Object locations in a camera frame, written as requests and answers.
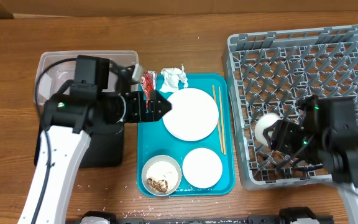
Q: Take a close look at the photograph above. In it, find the white cup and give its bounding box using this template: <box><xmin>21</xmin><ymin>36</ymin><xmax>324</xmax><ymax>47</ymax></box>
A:
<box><xmin>254</xmin><ymin>113</ymin><xmax>280</xmax><ymax>146</ymax></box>

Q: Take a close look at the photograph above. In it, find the red foil wrapper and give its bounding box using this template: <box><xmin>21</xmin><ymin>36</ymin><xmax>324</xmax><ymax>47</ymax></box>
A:
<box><xmin>140</xmin><ymin>70</ymin><xmax>157</xmax><ymax>110</ymax></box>

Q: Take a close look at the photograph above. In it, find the large pink plate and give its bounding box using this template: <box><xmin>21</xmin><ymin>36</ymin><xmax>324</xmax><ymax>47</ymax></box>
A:
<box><xmin>162</xmin><ymin>88</ymin><xmax>219</xmax><ymax>142</ymax></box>

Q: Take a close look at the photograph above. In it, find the small pink bowl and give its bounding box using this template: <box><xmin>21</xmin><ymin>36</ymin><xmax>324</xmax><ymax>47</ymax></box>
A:
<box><xmin>182</xmin><ymin>148</ymin><xmax>223</xmax><ymax>189</ymax></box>

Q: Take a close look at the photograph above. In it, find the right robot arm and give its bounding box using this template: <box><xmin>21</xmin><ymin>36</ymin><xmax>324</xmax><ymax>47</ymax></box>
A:
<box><xmin>255</xmin><ymin>95</ymin><xmax>358</xmax><ymax>223</ymax></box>

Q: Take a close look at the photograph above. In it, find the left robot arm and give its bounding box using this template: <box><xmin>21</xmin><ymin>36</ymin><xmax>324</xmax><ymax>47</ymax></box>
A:
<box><xmin>19</xmin><ymin>91</ymin><xmax>172</xmax><ymax>223</ymax></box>

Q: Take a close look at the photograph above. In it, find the grey dishwasher rack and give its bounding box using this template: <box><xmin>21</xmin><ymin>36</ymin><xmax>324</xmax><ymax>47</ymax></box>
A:
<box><xmin>223</xmin><ymin>25</ymin><xmax>358</xmax><ymax>190</ymax></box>

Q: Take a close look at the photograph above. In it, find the crumpled white napkin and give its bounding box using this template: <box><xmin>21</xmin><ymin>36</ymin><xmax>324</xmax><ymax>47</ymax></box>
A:
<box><xmin>160</xmin><ymin>65</ymin><xmax>189</xmax><ymax>93</ymax></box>

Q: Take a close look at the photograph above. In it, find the black plastic bin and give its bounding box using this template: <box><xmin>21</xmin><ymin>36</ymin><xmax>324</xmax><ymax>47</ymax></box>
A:
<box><xmin>48</xmin><ymin>123</ymin><xmax>124</xmax><ymax>168</ymax></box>

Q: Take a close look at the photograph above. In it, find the teal plastic tray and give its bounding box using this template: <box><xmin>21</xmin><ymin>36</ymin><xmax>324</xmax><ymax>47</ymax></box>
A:
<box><xmin>137</xmin><ymin>73</ymin><xmax>236</xmax><ymax>197</ymax></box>

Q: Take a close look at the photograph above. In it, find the grey bowl with rice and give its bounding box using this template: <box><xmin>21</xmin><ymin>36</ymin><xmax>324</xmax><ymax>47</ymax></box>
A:
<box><xmin>139</xmin><ymin>155</ymin><xmax>182</xmax><ymax>197</ymax></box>

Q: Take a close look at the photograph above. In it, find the clear plastic bin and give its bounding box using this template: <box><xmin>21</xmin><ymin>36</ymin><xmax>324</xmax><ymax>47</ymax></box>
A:
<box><xmin>35</xmin><ymin>50</ymin><xmax>144</xmax><ymax>106</ymax></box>

